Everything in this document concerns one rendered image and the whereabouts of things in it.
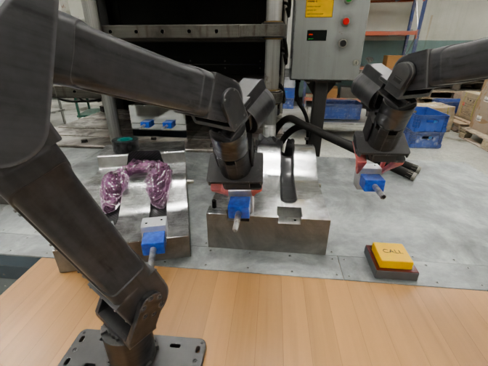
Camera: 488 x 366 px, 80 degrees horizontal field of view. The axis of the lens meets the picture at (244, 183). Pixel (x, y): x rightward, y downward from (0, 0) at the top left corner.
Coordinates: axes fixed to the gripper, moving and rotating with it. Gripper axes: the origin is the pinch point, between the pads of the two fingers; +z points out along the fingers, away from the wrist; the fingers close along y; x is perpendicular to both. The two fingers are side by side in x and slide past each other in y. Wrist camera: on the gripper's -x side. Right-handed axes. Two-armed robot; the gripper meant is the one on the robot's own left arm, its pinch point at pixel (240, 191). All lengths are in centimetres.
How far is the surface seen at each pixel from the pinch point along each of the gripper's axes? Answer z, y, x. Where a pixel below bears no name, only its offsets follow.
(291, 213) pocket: 6.9, -10.8, 1.5
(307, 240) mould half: 7.7, -14.0, 7.5
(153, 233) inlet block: 0.8, 17.3, 9.3
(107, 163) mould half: 15, 44, -19
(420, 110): 267, -210, -287
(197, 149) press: 50, 29, -51
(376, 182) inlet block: 4.2, -29.2, -4.7
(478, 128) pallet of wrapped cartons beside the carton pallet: 277, -282, -258
